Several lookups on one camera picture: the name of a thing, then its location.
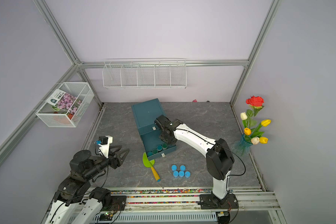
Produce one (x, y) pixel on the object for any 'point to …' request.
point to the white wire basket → (51, 115)
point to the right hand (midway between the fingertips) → (163, 138)
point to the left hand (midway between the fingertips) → (125, 149)
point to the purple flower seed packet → (66, 102)
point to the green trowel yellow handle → (150, 164)
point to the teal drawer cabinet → (145, 114)
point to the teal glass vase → (241, 148)
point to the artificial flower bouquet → (251, 132)
